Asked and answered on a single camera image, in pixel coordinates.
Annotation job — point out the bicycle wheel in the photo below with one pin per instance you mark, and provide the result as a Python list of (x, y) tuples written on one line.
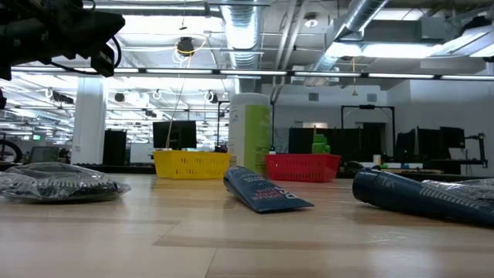
[(17, 148)]

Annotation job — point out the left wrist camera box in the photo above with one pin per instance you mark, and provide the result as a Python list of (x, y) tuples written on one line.
[(103, 62)]

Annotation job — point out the large navy blue bottle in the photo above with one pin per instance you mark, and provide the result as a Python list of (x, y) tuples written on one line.
[(405, 195)]

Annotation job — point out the green plastic bottle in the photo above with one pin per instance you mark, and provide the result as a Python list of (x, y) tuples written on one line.
[(319, 138), (327, 148)]

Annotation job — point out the white cup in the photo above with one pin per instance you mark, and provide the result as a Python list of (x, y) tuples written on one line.
[(377, 159)]

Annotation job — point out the navy blue squeeze tube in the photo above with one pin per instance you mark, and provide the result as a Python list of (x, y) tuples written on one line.
[(262, 193)]

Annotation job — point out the long ceiling light rail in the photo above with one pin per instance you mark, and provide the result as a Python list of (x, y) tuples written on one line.
[(328, 74)]

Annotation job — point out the yellow hanging pendant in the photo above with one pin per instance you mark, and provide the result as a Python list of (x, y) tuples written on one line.
[(354, 92)]

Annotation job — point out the black partition screen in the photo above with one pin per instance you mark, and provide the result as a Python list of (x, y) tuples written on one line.
[(347, 143)]

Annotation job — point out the black round ceiling device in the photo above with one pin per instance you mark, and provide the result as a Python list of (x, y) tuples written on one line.
[(185, 46)]

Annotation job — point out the white round column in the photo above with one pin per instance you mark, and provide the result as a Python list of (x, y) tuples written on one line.
[(88, 123)]

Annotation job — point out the black cabinet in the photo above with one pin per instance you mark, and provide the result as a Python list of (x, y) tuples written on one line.
[(115, 148)]

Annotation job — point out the clear-bagged black round brush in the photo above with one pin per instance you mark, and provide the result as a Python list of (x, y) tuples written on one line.
[(463, 185), (58, 181)]

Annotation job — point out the white green wipes canister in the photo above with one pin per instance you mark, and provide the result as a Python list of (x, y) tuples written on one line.
[(247, 127)]

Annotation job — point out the black metal stand frame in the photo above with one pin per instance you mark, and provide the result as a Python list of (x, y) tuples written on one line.
[(366, 106)]

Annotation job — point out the silver ventilation duct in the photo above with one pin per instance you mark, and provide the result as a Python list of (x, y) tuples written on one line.
[(242, 31), (363, 15)]

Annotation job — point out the red plastic basket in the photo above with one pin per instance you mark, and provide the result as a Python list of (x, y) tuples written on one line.
[(301, 168)]

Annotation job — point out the dark office desk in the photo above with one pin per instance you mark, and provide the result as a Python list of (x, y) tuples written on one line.
[(444, 165)]

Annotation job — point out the yellow plastic basket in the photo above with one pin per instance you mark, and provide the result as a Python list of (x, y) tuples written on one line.
[(189, 164)]

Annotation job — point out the black monitor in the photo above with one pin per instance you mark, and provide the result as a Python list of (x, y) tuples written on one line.
[(406, 146), (177, 135), (453, 137), (429, 143)]

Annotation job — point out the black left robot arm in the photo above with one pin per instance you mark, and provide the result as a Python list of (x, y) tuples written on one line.
[(15, 23)]

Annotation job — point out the black pole stand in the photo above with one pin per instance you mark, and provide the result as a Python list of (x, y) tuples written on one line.
[(218, 127)]

